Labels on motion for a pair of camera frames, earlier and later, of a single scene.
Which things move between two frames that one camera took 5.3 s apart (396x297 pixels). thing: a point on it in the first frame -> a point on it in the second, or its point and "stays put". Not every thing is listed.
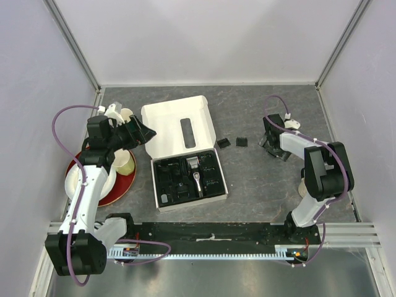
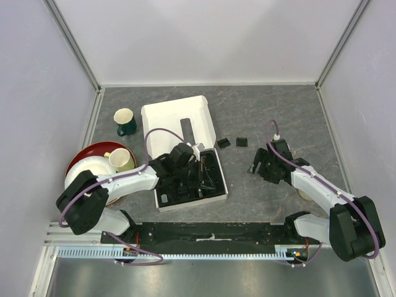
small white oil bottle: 164,198 stays put
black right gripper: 282,154 -> 259,156
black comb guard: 242,142 stays put
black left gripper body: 122,137 -> 189,172
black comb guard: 223,143 stays put
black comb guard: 183,192 stays put
